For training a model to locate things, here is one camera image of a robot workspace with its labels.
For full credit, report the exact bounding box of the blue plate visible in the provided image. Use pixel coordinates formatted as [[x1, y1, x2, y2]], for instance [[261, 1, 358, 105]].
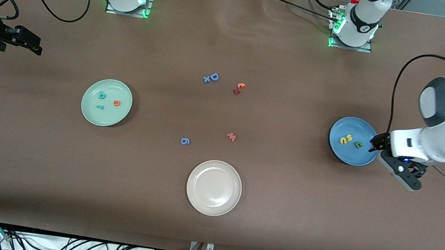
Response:
[[326, 114, 383, 169]]

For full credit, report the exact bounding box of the brown table cover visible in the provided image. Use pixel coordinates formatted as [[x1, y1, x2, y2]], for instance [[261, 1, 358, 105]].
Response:
[[0, 0, 445, 250]]

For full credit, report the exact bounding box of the light green plate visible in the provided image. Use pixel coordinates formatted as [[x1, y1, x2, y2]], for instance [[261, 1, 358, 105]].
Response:
[[78, 76, 136, 130]]

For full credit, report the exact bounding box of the beige plate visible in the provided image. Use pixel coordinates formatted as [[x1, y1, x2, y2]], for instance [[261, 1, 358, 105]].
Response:
[[183, 157, 246, 220]]

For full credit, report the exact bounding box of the teal cable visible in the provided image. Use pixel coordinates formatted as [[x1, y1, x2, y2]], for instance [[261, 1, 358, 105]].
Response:
[[0, 224, 16, 241]]

